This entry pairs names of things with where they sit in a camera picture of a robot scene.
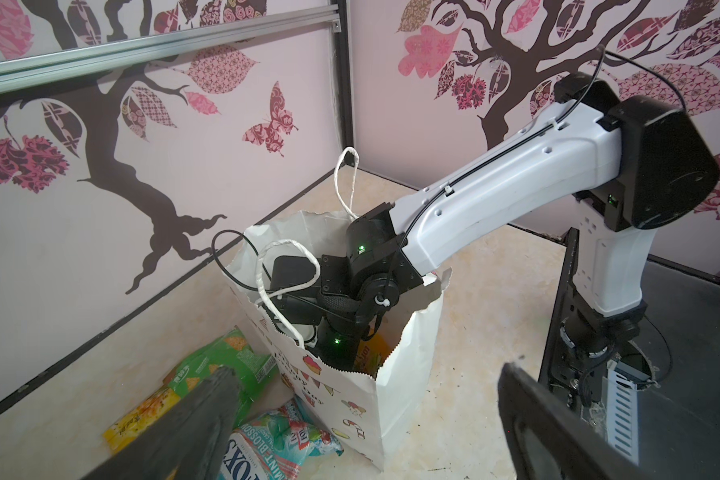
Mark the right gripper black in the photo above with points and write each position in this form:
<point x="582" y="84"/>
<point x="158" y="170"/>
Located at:
<point x="324" y="298"/>

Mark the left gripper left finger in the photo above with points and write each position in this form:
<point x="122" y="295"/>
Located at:
<point x="189" y="441"/>

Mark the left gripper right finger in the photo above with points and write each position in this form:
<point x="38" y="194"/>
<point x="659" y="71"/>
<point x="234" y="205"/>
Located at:
<point x="547" y="441"/>

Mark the yellow chip bag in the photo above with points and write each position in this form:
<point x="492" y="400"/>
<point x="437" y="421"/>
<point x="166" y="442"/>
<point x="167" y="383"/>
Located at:
<point x="129" y="427"/>
<point x="371" y="355"/>

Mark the colourful snack bag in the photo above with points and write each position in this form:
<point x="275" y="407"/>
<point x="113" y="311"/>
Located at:
<point x="276" y="444"/>

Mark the green snack bag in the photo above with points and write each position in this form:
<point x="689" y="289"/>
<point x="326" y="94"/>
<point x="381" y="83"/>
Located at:
<point x="232" y="350"/>

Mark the white paper bag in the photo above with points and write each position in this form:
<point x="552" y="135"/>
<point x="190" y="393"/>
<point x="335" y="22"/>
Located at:
<point x="369" y="413"/>

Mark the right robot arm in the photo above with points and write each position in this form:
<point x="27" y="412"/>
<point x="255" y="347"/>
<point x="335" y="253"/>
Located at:
<point x="633" y="165"/>

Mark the white slotted cable duct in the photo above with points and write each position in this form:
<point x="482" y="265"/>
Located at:
<point x="622" y="416"/>

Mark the aluminium rail back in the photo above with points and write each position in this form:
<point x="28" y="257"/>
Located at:
<point x="38" y="70"/>

